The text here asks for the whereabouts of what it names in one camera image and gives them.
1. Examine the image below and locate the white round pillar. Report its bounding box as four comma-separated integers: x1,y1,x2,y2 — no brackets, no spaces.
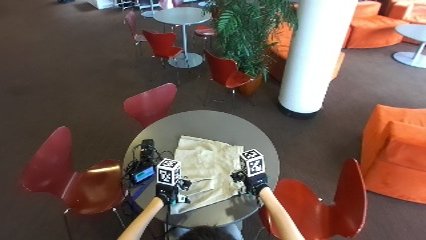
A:
277,0,360,121

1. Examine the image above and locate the black glove cable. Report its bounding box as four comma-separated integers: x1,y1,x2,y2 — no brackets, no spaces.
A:
164,202,173,240

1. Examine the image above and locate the person's left hand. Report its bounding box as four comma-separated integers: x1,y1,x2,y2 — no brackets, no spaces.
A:
155,178,193,205

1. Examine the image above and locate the orange round sofa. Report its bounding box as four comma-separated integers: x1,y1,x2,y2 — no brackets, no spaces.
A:
342,0,410,50

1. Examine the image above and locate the white marker cube on left glove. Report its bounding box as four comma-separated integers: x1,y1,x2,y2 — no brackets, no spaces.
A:
155,157,183,186

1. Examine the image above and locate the orange plant pot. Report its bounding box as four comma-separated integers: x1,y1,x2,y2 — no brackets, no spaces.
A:
235,74,266,98

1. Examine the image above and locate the white round pedestal table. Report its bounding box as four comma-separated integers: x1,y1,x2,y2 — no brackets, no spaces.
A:
392,23,426,70

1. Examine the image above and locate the bright red plastic chair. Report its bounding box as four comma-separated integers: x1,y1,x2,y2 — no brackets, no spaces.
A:
257,157,369,240

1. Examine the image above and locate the grey round pedestal table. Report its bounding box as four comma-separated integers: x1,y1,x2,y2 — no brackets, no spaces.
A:
152,6,215,70

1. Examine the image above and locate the orange armchair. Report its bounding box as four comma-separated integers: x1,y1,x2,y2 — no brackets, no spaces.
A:
360,103,426,205

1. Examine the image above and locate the orange bench seat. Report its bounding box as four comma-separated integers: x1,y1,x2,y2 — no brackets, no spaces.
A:
265,22,346,84

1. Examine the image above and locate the cream cloth garment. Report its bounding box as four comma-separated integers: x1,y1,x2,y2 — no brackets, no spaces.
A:
169,134,250,215

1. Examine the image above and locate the black camera device with cables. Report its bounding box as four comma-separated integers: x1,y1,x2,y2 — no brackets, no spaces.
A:
132,138,164,165

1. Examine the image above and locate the small grey round table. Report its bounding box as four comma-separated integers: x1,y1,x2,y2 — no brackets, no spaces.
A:
140,0,163,19

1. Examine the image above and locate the the person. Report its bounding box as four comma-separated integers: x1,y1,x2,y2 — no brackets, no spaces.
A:
167,222,246,240

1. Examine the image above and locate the white marker cube on glove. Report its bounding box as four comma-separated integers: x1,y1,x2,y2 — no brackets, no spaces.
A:
155,157,183,186
239,148,268,178

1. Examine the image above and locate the green leafy plant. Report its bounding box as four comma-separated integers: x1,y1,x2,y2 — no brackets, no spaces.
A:
204,0,300,80

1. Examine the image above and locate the person's right hand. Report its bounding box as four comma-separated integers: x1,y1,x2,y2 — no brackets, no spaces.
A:
231,170,270,197

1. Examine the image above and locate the white marker cube on right glove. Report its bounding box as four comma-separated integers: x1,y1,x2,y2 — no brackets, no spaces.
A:
239,148,268,178

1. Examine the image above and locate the black device with blue screen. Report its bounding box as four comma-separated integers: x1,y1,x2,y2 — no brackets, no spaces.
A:
129,162,157,185

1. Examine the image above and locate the dark red plastic chair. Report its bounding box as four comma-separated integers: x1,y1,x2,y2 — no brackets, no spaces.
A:
19,125,131,232

